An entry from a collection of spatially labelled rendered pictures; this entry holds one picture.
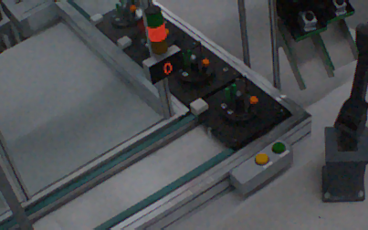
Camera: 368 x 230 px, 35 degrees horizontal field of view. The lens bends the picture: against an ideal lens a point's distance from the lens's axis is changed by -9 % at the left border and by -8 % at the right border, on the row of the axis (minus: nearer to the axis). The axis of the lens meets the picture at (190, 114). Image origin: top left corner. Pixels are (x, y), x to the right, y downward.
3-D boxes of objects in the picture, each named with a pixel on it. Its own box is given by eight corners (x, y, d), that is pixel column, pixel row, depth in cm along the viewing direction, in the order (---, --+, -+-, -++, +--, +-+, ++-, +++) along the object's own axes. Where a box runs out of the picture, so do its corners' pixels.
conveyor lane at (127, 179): (289, 133, 212) (289, 112, 205) (83, 261, 183) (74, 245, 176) (239, 92, 230) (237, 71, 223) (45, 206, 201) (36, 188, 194)
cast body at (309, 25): (314, 33, 197) (319, 22, 191) (303, 36, 196) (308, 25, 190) (304, 13, 200) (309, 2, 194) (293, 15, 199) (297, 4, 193)
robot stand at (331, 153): (364, 201, 186) (372, 161, 172) (321, 203, 188) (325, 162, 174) (362, 167, 196) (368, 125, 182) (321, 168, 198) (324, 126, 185)
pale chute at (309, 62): (330, 78, 211) (334, 76, 207) (299, 90, 208) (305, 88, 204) (298, 5, 211) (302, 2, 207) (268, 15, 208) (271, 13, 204)
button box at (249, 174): (293, 161, 197) (293, 148, 193) (243, 195, 190) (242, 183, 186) (279, 150, 202) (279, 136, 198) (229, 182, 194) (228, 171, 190)
